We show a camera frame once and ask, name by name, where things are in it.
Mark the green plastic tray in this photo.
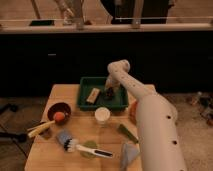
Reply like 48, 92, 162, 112
77, 77, 129, 111

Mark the orange fruit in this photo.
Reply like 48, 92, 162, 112
54, 112, 65, 122

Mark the white cup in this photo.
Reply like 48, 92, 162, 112
95, 107, 111, 124

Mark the grey blue cloth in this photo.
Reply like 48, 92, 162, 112
120, 142, 139, 171

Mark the tan sponge block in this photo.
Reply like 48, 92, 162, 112
86, 88, 100, 104

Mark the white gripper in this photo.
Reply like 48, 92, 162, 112
105, 75, 120, 90

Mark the dark purple grapes bunch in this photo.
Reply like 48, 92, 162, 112
106, 88, 114, 98

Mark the green cucumber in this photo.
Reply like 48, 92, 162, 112
118, 124, 138, 144

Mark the dark red bowl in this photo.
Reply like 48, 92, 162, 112
47, 102, 71, 125

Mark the black tripod stand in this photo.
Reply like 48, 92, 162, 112
0, 103, 27, 143

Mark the orange bowl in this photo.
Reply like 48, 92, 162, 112
129, 101, 138, 125

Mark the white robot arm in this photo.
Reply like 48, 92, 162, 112
107, 60, 187, 171

